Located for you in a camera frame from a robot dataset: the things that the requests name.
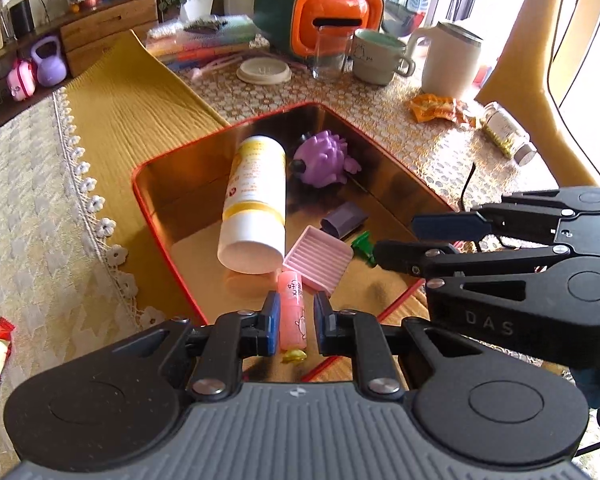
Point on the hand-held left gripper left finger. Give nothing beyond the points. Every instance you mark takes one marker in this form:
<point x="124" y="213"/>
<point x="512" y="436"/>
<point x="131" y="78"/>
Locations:
<point x="272" y="322"/>

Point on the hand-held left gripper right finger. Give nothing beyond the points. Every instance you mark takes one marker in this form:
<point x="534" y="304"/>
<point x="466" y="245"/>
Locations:
<point x="321" y="322"/>

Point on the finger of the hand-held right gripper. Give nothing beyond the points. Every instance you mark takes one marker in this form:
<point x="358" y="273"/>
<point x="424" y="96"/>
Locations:
<point x="410" y="257"/>
<point x="450" y="225"/>

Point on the pink tube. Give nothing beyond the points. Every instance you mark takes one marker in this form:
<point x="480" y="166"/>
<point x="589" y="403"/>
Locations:
<point x="291" y="305"/>

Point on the small yellow toy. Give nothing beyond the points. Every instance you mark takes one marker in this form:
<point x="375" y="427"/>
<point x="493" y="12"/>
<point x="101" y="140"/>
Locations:
<point x="294" y="355"/>

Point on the green plastic toy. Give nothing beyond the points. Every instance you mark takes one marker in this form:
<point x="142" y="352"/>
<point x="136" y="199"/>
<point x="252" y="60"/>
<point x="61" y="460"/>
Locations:
<point x="365" y="247"/>

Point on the pink ribbed soap tray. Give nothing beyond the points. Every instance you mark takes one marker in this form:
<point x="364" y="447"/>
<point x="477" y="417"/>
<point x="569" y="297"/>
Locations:
<point x="317" y="257"/>

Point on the purple plastic block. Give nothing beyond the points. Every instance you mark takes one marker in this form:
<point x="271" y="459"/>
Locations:
<point x="345" y="219"/>

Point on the white yellow bottle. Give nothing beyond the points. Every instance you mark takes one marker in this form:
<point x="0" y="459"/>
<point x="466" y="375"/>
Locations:
<point x="255" y="200"/>

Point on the purple spiky toy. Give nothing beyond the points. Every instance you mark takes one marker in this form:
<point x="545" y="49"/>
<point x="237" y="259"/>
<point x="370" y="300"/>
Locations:
<point x="325" y="157"/>

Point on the red tin box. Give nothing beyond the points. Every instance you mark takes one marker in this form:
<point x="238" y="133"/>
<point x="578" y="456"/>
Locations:
<point x="190" y="185"/>

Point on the person's right hand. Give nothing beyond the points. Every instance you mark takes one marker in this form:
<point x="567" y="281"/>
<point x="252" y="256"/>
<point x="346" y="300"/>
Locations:
<point x="592" y="390"/>

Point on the pill bottle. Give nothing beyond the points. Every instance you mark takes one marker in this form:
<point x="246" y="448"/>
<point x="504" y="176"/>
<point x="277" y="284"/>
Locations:
<point x="505" y="130"/>

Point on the orange snack wrapper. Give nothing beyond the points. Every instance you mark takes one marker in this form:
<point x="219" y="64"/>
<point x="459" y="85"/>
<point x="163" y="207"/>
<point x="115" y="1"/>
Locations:
<point x="437" y="109"/>

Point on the white lidded cup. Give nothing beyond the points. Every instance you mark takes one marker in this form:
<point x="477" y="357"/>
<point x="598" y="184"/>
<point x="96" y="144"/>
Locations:
<point x="450" y="62"/>

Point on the pale green mug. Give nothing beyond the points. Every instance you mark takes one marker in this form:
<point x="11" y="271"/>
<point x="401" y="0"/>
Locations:
<point x="377" y="57"/>

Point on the yellow dinosaur chair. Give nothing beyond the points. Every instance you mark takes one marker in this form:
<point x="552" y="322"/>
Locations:
<point x="530" y="60"/>

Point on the clear glass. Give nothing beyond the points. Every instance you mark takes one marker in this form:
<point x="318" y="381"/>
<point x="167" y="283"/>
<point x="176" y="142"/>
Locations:
<point x="330" y="55"/>

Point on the white round lid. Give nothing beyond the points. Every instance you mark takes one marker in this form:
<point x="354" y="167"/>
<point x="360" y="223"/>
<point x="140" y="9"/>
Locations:
<point x="263" y="70"/>

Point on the yellow table mat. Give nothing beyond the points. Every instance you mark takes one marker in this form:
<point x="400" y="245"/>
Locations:
<point x="130" y="110"/>

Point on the quilted beige tablecloth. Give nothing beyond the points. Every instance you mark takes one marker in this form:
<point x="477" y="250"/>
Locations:
<point x="30" y="240"/>

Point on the green orange storage box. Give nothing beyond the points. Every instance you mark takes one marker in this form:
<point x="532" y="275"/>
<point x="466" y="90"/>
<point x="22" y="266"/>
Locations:
<point x="300" y="15"/>

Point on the purple kettlebell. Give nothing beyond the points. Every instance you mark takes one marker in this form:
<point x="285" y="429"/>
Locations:
<point x="49" y="65"/>

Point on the wooden TV cabinet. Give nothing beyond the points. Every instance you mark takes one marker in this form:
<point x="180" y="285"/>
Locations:
<point x="105" y="25"/>

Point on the pink toy suitcase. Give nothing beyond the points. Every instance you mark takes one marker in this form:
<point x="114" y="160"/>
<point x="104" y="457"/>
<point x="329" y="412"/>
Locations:
<point x="21" y="81"/>

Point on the black speaker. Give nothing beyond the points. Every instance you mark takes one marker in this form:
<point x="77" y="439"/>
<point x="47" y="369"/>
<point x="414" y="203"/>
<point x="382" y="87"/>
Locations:
<point x="22" y="19"/>

